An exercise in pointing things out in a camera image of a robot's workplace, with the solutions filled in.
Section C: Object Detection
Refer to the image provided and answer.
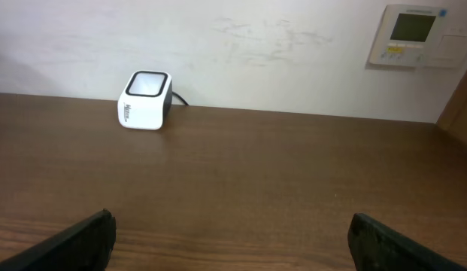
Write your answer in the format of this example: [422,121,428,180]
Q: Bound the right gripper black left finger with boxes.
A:
[0,209,117,271]

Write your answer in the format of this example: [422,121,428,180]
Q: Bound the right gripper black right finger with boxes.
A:
[347,213,467,271]

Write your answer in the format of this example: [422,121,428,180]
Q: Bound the white barcode scanner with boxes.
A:
[117,71,173,130]

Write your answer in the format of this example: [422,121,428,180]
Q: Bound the brown wooden side panel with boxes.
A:
[436,70,467,146]

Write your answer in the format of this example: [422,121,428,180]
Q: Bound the black scanner cable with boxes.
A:
[171,91,190,107]

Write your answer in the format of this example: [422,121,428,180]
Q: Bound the beige wall control panel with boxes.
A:
[368,4,467,69]

